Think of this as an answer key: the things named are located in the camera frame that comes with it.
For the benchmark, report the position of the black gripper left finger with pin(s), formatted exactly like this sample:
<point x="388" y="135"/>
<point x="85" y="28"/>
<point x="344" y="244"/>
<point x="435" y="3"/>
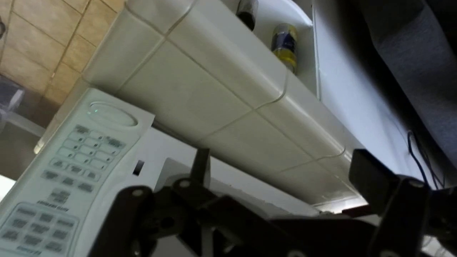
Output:
<point x="136" y="208"/>

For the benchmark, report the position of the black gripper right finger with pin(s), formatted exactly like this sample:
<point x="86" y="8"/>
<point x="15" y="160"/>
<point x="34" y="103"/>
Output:
<point x="405" y="208"/>

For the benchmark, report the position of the white microwave oven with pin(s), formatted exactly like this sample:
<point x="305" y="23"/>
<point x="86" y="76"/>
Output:
<point x="72" y="180"/>

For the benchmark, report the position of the dark blue sofa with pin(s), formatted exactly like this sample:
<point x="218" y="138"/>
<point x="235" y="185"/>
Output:
<point x="419" y="71"/>

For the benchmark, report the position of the grey plastic box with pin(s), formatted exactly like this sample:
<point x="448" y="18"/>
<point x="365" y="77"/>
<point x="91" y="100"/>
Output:
<point x="12" y="101"/>

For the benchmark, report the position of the yellow blue drink can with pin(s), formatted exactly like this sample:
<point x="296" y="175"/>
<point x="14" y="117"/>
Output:
<point x="286" y="51"/>

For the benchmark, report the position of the black bowl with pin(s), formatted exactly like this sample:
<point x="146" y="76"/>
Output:
<point x="246" y="18"/>

